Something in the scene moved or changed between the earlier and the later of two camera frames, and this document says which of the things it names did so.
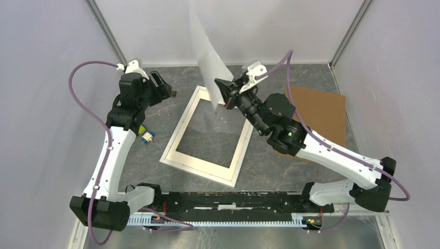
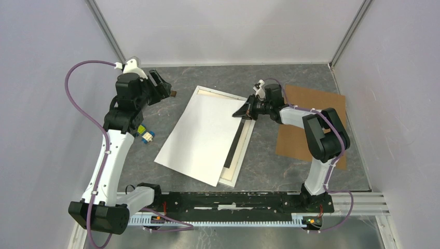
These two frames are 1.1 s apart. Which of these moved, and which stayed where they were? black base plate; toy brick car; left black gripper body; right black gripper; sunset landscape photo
Moved: sunset landscape photo; right black gripper
Stayed: toy brick car; black base plate; left black gripper body
